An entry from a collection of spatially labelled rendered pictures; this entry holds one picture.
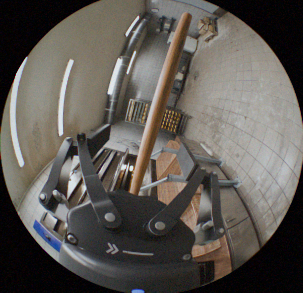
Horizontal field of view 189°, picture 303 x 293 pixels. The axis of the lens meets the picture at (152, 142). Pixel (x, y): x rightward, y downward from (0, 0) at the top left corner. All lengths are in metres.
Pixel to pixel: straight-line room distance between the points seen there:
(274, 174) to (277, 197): 0.25
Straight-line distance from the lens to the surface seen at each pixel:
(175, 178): 0.81
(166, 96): 0.21
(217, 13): 4.54
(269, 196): 1.23
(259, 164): 1.29
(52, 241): 1.24
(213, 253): 0.92
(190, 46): 5.18
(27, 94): 1.47
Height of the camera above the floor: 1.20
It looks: 6 degrees down
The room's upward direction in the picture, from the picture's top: 76 degrees counter-clockwise
